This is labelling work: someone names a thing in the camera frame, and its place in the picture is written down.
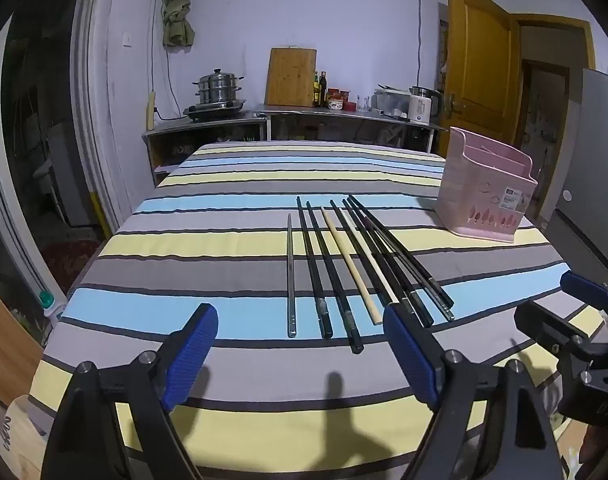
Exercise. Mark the clear drinking glass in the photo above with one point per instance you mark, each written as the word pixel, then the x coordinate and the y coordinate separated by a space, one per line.
pixel 364 103

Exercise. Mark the grey plastic storage box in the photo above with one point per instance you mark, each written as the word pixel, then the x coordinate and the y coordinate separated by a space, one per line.
pixel 390 104

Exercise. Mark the white electric kettle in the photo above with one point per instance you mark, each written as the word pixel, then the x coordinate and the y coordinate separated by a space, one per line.
pixel 421 107

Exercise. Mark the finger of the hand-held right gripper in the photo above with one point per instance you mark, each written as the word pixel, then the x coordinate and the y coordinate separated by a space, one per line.
pixel 584 287
pixel 544 327

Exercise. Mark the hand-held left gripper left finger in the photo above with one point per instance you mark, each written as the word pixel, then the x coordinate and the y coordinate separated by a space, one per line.
pixel 189 355

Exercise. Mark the green hanging cloth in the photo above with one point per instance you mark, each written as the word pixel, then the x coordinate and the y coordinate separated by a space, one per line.
pixel 176 15

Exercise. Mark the white jar with red label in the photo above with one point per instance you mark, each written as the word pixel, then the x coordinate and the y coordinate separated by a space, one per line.
pixel 336 104

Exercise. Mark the wall poster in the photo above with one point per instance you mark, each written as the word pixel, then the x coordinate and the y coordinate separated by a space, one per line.
pixel 442 50

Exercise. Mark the yellow door frame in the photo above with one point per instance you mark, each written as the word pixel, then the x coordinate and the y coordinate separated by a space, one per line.
pixel 554 22

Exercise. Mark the wooden cutting board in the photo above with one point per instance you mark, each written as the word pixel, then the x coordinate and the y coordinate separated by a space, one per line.
pixel 290 77

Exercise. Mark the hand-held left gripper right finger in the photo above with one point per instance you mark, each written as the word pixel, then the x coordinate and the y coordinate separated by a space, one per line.
pixel 409 350

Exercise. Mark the steel steamer pot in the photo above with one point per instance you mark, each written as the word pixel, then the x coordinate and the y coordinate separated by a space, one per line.
pixel 218 87

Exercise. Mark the steel kitchen counter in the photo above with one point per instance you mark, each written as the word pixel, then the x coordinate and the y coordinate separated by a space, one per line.
pixel 334 114

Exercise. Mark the silver metal chopstick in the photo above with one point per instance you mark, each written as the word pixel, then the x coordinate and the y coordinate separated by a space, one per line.
pixel 290 270

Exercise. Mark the steel stove stand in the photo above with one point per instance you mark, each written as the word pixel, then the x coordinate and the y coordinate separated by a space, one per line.
pixel 156 160

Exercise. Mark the beige wooden chopstick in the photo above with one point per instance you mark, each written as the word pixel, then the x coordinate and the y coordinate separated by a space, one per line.
pixel 346 260
pixel 366 247

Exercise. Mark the brown wooden board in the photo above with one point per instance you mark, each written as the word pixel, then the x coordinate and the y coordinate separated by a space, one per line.
pixel 6 350

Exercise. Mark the dark sauce bottle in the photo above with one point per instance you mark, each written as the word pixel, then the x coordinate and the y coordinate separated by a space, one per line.
pixel 324 91

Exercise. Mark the pink plastic utensil holder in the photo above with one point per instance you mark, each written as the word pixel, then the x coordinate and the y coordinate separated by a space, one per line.
pixel 484 195

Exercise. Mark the steel cooktop stove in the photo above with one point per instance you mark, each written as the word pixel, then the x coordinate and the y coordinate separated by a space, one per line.
pixel 214 110

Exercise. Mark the beige paper bag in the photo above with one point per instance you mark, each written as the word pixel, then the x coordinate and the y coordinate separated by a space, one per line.
pixel 14 440

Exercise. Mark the sliding glass door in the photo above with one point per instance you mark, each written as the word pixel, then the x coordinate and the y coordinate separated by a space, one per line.
pixel 34 135

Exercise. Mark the striped tablecloth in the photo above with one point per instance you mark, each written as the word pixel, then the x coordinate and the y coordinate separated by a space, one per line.
pixel 209 260

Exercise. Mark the dark red rug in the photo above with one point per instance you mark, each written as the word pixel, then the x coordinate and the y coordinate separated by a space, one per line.
pixel 69 265

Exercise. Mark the grey refrigerator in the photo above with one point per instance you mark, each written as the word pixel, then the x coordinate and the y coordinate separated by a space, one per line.
pixel 594 160

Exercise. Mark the white bottle with green cap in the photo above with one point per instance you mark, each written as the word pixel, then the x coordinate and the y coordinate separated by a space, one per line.
pixel 49 305

